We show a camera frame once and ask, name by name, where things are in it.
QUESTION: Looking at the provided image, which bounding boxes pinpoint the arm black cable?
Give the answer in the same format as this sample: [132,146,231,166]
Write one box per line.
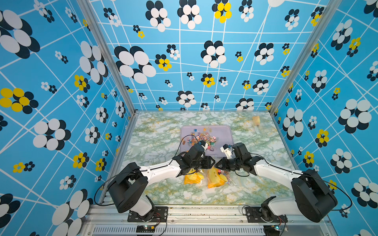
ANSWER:
[250,153,353,211]
[94,134,200,207]

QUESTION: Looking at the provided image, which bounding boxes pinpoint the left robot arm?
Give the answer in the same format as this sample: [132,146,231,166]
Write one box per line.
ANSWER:
[107,141,215,221]

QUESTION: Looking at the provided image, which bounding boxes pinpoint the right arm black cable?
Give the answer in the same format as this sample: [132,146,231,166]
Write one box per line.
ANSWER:
[250,153,353,211]

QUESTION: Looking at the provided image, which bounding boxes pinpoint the yellow duck ziploc bag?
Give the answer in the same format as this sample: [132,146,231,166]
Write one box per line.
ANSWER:
[184,169,204,184]
[207,167,236,188]

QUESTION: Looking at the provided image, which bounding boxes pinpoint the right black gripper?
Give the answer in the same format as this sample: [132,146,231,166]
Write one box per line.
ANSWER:
[214,157,243,171]

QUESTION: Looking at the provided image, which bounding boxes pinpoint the aluminium front rail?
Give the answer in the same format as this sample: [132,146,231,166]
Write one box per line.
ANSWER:
[80,205,337,236]

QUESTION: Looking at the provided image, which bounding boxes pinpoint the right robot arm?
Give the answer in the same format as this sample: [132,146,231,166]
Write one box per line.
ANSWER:
[215,143,338,223]

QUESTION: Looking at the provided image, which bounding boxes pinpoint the left controller board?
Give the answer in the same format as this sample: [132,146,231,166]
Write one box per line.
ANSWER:
[136,225,155,234]

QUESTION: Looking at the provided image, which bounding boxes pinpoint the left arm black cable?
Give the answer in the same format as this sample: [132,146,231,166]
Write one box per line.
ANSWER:
[94,134,200,207]

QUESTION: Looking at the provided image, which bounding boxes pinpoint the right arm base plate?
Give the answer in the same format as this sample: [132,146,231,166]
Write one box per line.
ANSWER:
[242,206,288,224]

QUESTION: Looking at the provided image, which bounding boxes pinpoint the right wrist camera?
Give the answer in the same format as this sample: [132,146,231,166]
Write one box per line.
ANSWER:
[220,144,235,159]

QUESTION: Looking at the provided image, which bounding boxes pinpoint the pile of candies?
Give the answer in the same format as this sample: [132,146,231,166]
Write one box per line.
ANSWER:
[182,128,218,151]

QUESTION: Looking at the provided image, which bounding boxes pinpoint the clear ziploc bag of lollipops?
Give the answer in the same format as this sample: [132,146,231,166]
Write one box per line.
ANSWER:
[252,115,260,127]

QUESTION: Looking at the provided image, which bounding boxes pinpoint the right controller board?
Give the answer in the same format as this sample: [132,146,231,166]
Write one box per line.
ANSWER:
[264,225,281,236]

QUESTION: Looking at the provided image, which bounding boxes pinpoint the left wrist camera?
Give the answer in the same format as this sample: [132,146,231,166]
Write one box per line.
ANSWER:
[199,141,208,150]

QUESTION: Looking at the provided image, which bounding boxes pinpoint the lilac plastic tray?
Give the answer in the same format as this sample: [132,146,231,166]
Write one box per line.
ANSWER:
[179,125,234,158]

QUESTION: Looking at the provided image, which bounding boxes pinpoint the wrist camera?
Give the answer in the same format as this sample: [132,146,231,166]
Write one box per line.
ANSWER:
[199,141,208,150]
[220,144,235,159]

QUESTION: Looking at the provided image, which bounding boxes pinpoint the controller board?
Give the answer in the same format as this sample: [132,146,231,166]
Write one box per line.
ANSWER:
[136,225,155,234]
[264,225,281,236]

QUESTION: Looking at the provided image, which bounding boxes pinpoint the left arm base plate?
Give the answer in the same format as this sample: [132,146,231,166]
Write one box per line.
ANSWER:
[128,206,168,223]

